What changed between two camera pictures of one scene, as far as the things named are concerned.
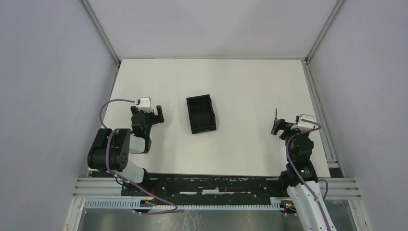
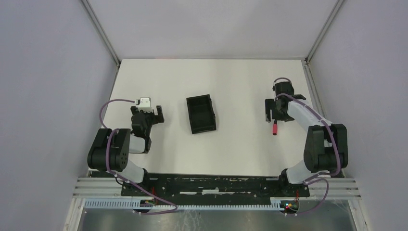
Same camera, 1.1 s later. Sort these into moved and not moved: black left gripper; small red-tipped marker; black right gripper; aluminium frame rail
Moved: black right gripper
Not moved: aluminium frame rail; small red-tipped marker; black left gripper
